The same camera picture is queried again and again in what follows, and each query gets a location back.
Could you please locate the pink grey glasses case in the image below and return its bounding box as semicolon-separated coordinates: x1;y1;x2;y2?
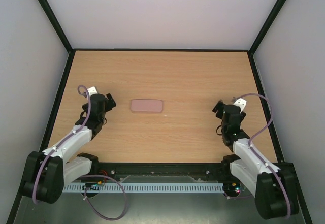
131;99;164;113

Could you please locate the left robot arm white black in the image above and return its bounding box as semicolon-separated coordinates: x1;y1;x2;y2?
19;93;116;204

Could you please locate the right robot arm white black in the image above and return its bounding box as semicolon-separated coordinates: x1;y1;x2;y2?
212;98;299;219

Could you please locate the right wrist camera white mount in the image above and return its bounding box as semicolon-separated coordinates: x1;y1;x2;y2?
233;98;247;112

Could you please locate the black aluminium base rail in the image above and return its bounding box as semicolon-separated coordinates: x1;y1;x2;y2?
99;163;230;178

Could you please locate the light blue slotted cable duct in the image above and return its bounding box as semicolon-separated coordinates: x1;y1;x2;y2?
63;182;224;194

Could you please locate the black frame post left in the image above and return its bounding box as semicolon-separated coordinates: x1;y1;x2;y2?
38;0;73;53

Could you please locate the black frame post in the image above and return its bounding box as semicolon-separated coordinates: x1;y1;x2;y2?
38;0;73;53
249;0;287;55

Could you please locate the black frame post right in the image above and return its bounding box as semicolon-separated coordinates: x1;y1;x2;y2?
249;0;287;55

